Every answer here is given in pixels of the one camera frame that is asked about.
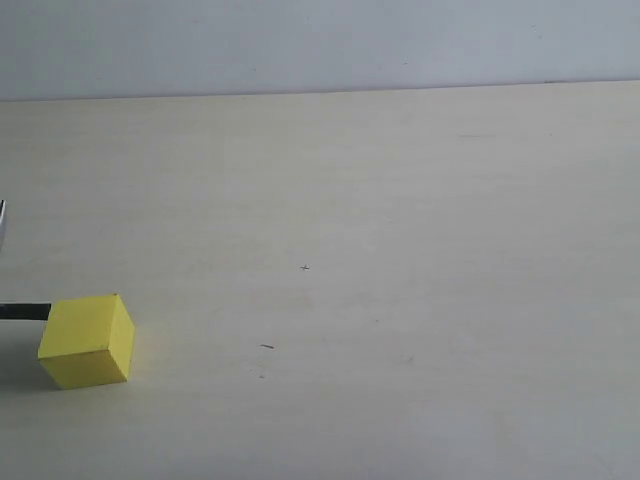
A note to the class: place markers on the yellow cube block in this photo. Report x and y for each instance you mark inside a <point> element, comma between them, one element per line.
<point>88,342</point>

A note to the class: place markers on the black and white marker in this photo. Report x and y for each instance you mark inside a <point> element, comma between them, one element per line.
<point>25,311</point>

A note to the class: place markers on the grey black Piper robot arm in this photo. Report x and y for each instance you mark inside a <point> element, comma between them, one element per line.
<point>3,222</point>

